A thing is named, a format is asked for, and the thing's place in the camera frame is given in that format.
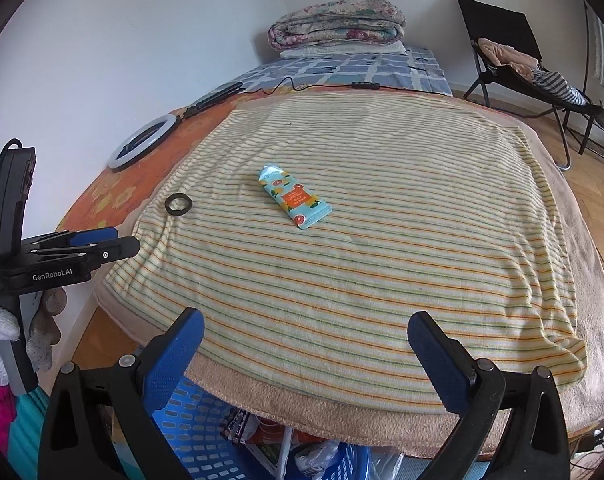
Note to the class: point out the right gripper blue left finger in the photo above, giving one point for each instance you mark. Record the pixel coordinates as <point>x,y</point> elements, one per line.
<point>164,360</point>

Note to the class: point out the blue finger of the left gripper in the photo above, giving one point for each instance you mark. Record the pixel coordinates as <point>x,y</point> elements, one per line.
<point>93,236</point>
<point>102,250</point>

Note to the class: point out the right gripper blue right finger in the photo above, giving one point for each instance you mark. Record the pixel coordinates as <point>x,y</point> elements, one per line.
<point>446,362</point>

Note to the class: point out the snickers candy wrapper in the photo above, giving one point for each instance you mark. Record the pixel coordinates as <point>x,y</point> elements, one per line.
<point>240,426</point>

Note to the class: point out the red box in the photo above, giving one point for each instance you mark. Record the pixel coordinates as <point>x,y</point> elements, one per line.
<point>267,436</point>

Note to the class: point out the teal orange hand cream tube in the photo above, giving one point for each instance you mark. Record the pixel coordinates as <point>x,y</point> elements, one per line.
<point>300,204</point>

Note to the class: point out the left white gloved hand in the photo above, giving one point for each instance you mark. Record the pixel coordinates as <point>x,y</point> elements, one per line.
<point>44,332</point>

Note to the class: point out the orange floral bed sheet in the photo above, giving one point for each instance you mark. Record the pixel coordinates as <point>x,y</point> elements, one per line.
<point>320,136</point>

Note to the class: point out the blue plastic laundry basket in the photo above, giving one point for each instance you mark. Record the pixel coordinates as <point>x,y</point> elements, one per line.
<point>193,421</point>

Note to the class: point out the beige towel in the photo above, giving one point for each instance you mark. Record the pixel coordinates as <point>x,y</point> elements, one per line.
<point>572,309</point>

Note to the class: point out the yellow striped towel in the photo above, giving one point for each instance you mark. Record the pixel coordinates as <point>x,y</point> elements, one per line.
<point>372,259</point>

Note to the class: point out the black clothes rack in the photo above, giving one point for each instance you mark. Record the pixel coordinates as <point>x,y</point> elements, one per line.
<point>591,139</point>

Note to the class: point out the clothes on chair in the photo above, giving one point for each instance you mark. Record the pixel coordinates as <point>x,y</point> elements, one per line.
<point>524,73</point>

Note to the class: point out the folded floral quilt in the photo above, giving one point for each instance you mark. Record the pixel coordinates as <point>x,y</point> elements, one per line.
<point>377,22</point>

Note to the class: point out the black folding chair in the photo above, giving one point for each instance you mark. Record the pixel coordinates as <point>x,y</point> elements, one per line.
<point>513,29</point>

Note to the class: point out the white ring light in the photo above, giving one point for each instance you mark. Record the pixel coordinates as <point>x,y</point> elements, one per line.
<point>143,141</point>

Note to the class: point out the black inline cable remote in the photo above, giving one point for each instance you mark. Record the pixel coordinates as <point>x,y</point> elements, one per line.
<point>363,85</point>

